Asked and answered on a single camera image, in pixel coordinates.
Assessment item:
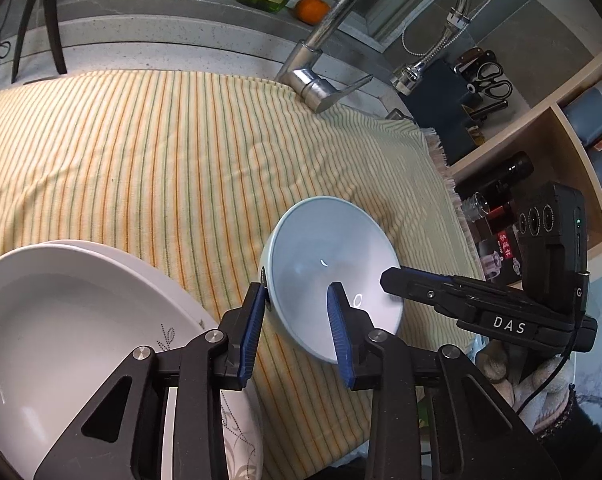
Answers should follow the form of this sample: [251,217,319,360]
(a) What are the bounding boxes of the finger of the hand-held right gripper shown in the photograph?
[380,266,482,318]

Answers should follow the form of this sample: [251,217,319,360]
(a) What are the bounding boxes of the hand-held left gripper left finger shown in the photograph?
[33,282,269,480]

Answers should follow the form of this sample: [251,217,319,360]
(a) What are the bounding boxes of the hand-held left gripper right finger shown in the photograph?
[327,281,567,480]

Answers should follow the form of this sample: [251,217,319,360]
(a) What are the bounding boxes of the light blue bowl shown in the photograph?
[259,196,404,365]

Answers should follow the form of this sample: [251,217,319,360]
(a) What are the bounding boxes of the person's right forearm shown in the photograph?
[536,385,602,466]

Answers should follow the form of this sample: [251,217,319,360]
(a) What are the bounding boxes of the person's right hand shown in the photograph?
[481,342,574,431]

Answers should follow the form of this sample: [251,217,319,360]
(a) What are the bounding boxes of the red and black box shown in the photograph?
[476,225,524,281]

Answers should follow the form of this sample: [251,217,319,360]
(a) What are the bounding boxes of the glass bottle red label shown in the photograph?
[460,192,519,228]

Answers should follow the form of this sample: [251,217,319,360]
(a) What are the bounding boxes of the wooden shelf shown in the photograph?
[448,42,602,251]

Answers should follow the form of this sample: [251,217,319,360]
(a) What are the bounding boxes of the black bottle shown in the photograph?
[455,152,534,198]

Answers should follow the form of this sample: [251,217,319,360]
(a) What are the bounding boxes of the black scissors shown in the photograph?
[468,62,513,99]

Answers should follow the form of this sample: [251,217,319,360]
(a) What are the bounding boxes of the dark blue knife block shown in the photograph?
[415,57,512,148]

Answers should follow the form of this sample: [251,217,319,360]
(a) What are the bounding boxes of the yellow striped cloth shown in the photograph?
[0,67,482,480]

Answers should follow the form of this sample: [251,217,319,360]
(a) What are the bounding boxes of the chrome kitchen faucet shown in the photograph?
[275,0,472,115]

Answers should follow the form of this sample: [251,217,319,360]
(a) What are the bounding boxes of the orange fruit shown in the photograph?
[295,0,331,25]

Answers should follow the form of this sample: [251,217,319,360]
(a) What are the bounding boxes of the black tongs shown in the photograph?
[11,0,69,84]

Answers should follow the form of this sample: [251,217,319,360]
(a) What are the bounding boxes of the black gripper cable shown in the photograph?
[514,330,582,413]

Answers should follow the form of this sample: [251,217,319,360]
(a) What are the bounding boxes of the brown handled knife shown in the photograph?
[454,47,497,73]

